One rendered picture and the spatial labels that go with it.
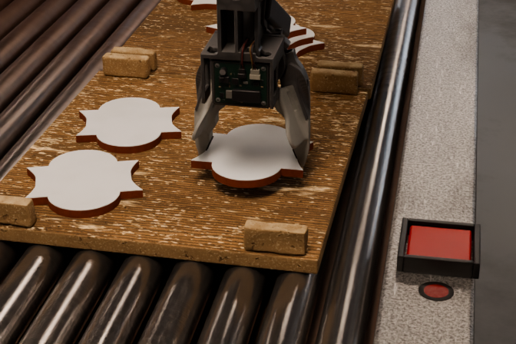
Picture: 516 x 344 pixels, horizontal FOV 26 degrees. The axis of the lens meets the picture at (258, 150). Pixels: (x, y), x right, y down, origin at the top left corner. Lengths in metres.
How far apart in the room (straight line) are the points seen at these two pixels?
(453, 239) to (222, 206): 0.23
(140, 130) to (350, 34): 0.43
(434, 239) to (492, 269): 1.76
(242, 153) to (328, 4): 0.58
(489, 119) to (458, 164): 2.41
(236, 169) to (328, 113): 0.23
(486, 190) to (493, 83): 0.81
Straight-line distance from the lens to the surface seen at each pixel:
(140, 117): 1.30
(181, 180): 1.17
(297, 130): 1.13
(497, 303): 2.72
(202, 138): 1.17
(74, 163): 1.20
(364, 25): 1.62
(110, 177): 1.16
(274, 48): 1.07
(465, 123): 1.37
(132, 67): 1.43
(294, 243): 1.03
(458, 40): 1.64
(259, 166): 1.14
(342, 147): 1.24
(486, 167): 3.35
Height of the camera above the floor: 1.47
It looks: 26 degrees down
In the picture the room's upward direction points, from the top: straight up
